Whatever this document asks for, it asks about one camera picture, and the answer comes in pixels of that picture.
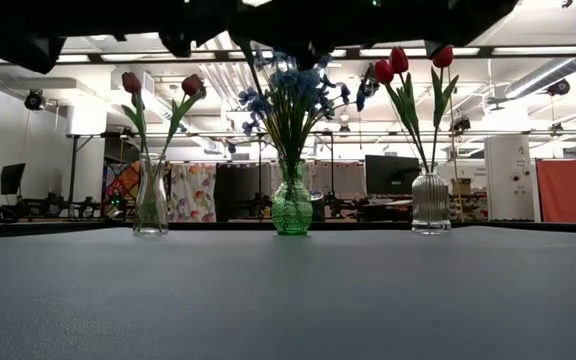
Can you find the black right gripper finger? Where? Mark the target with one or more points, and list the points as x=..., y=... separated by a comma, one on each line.
x=309, y=60

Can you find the dark red artificial tulip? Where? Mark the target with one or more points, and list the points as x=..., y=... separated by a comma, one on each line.
x=193, y=85
x=130, y=82

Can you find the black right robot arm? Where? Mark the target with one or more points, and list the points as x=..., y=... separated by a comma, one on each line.
x=418, y=20

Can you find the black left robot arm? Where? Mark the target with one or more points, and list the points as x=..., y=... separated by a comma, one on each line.
x=18, y=25

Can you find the green glass vase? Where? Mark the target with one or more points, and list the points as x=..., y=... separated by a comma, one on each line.
x=293, y=210

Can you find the tall smooth clear glass vase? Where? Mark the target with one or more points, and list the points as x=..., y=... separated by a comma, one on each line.
x=150, y=200

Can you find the ribbed clear glass vase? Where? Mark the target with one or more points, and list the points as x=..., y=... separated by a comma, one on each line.
x=430, y=200

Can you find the large black monitor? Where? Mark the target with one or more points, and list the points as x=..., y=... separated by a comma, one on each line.
x=393, y=175

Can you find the dark trash can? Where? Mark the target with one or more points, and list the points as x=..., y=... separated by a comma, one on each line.
x=320, y=207

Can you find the black curtain panel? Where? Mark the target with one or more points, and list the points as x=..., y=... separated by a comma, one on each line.
x=238, y=190

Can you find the floral curtain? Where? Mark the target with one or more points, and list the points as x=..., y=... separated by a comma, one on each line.
x=193, y=192

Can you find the colourful patchwork cloth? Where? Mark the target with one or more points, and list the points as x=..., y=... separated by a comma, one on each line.
x=123, y=180

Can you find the overhead light bar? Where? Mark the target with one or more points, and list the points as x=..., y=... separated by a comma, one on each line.
x=485, y=51

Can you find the cardboard box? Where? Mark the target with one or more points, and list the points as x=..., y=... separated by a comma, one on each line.
x=463, y=186

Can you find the small black monitor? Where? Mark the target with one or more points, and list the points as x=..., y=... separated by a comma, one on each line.
x=12, y=178

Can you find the orange partition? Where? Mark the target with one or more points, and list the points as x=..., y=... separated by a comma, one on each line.
x=563, y=190

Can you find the black ceiling camera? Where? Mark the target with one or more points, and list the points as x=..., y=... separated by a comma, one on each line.
x=373, y=75
x=34, y=100
x=461, y=125
x=559, y=87

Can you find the black workstation frame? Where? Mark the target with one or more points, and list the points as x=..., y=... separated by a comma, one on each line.
x=73, y=175

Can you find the black table frame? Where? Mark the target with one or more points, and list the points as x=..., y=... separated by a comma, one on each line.
x=68, y=227

